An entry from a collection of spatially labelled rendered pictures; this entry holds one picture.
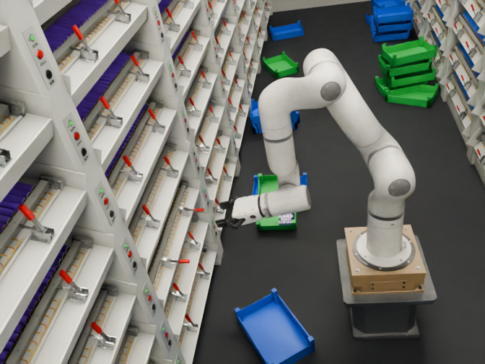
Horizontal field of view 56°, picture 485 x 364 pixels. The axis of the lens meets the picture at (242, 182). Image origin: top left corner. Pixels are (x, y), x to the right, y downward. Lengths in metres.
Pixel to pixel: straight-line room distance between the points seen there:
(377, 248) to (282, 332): 0.58
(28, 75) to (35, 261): 0.36
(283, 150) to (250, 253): 1.02
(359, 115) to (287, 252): 1.08
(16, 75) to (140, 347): 0.86
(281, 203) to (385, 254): 0.43
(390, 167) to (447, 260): 0.93
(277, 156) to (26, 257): 0.75
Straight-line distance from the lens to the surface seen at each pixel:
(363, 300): 1.74
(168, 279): 1.63
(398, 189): 1.44
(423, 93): 3.48
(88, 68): 1.21
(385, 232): 1.63
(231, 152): 2.69
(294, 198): 1.50
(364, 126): 1.38
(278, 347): 1.97
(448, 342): 2.02
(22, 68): 1.00
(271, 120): 1.33
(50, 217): 1.07
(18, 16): 1.00
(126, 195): 1.38
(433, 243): 2.34
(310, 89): 1.24
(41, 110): 1.03
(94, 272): 1.19
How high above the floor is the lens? 1.67
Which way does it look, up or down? 37 degrees down
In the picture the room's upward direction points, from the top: 12 degrees counter-clockwise
